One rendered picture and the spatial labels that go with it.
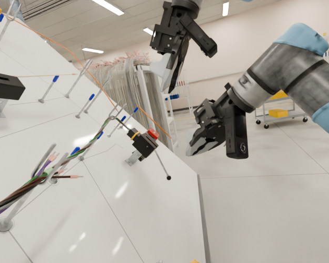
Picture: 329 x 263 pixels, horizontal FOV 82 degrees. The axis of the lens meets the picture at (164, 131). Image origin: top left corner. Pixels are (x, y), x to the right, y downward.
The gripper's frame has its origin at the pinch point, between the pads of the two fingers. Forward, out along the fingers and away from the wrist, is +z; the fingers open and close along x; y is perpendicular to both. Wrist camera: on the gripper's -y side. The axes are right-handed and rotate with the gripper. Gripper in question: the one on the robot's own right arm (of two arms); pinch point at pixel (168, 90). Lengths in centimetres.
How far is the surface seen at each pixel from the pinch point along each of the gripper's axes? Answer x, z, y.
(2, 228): 34.3, 21.9, 7.1
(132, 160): 1.0, 22.2, 4.0
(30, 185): 35.3, 13.6, 3.1
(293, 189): -160, 59, -119
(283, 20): -766, -353, -153
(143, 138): 2.0, 14.3, 2.4
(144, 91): -64, 6, 30
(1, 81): 24.7, 6.9, 22.6
